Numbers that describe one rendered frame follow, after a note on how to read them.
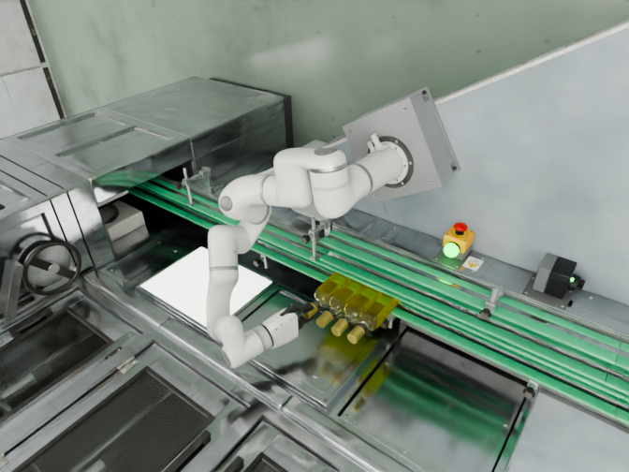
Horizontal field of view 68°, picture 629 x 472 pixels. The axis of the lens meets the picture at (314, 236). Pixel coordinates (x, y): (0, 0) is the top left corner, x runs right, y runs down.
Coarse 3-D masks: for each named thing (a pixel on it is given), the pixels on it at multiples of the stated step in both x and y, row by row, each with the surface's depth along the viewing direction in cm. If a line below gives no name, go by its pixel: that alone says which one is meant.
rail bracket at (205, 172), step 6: (204, 168) 194; (210, 168) 194; (186, 174) 187; (198, 174) 192; (204, 174) 194; (210, 174) 195; (186, 180) 187; (192, 180) 190; (204, 180) 198; (210, 180) 196; (174, 186) 186; (180, 186) 185; (186, 186) 190; (204, 186) 200; (210, 186) 198; (216, 186) 203; (222, 186) 203; (192, 204) 194
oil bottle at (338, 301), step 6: (348, 282) 155; (354, 282) 154; (342, 288) 152; (348, 288) 152; (354, 288) 152; (360, 288) 153; (336, 294) 150; (342, 294) 150; (348, 294) 150; (354, 294) 150; (330, 300) 148; (336, 300) 148; (342, 300) 148; (348, 300) 148; (330, 306) 147; (336, 306) 146; (342, 306) 146; (342, 312) 147
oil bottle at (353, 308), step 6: (366, 288) 152; (372, 288) 152; (360, 294) 150; (366, 294) 150; (372, 294) 150; (354, 300) 148; (360, 300) 147; (366, 300) 147; (348, 306) 145; (354, 306) 145; (360, 306) 145; (348, 312) 144; (354, 312) 143; (354, 318) 144
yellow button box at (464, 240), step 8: (448, 232) 142; (456, 232) 141; (464, 232) 142; (472, 232) 142; (448, 240) 141; (456, 240) 139; (464, 240) 138; (472, 240) 143; (464, 248) 139; (456, 256) 142; (464, 256) 142
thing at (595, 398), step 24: (144, 192) 221; (192, 216) 201; (288, 264) 172; (312, 264) 173; (408, 312) 151; (456, 336) 142; (480, 336) 141; (504, 360) 134; (528, 360) 134; (552, 384) 127; (576, 384) 127; (600, 408) 120; (624, 408) 121
